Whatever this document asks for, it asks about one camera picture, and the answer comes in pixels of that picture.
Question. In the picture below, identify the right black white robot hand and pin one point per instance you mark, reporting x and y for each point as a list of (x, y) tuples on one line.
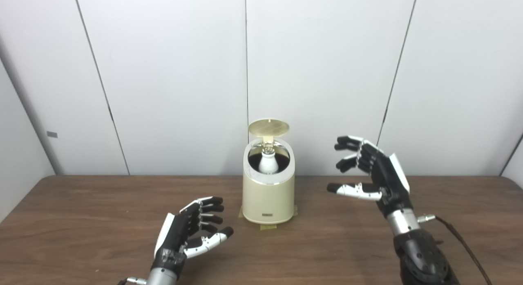
[(386, 178)]

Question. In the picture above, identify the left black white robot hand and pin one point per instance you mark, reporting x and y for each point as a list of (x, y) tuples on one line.
[(175, 236)]

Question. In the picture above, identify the cream-colored bin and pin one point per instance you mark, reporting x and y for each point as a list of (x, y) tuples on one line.
[(267, 199)]

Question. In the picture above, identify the small white plastic bottle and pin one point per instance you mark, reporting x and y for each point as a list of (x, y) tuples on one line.
[(268, 164)]

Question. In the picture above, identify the round cream bin lid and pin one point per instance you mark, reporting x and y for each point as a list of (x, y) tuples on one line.
[(269, 127)]

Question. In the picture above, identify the small grey wall sticker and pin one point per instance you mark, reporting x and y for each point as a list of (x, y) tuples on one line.
[(52, 134)]

